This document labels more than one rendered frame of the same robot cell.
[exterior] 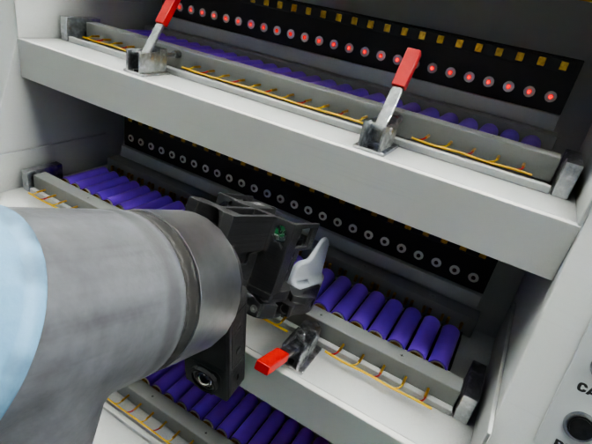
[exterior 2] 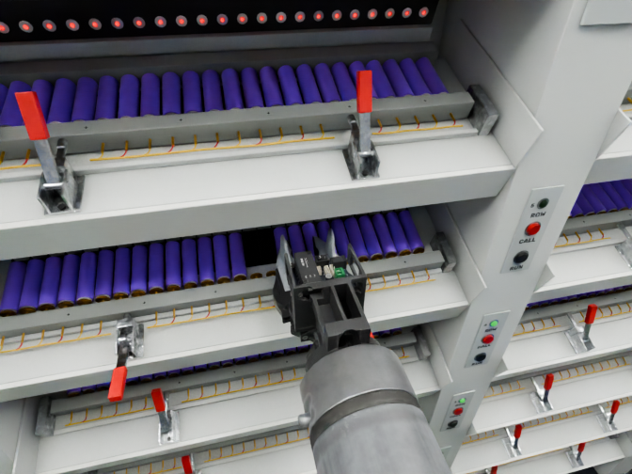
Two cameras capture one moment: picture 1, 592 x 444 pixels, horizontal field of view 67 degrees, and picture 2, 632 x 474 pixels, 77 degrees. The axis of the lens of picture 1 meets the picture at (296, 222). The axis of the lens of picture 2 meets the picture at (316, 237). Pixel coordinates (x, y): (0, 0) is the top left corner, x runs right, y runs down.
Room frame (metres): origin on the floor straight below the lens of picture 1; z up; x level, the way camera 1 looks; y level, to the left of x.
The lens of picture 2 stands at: (0.12, 0.19, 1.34)
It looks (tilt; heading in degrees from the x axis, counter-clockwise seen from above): 37 degrees down; 325
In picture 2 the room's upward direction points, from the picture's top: straight up
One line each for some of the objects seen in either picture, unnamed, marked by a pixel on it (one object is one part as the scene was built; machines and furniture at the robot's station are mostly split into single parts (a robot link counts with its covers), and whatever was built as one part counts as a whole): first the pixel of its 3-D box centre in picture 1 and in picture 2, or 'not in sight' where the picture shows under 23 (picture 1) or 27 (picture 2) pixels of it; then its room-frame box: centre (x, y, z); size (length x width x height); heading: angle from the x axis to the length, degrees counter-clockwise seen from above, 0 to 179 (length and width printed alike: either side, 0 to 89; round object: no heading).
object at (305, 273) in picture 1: (314, 264); (328, 248); (0.42, -0.03, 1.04); 0.09 x 0.03 x 0.06; 151
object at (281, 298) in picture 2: not in sight; (294, 294); (0.39, 0.03, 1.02); 0.09 x 0.05 x 0.02; 166
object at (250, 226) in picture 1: (237, 260); (330, 315); (0.33, 0.03, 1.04); 0.12 x 0.08 x 0.09; 158
